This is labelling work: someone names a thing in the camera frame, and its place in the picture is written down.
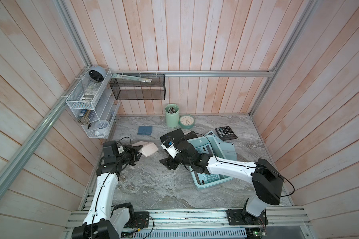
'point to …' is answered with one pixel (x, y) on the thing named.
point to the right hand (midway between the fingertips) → (163, 156)
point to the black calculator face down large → (173, 137)
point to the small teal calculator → (205, 178)
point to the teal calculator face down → (228, 150)
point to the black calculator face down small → (190, 135)
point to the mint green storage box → (217, 152)
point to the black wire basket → (127, 89)
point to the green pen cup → (172, 111)
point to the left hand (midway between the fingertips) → (144, 147)
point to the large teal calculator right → (211, 133)
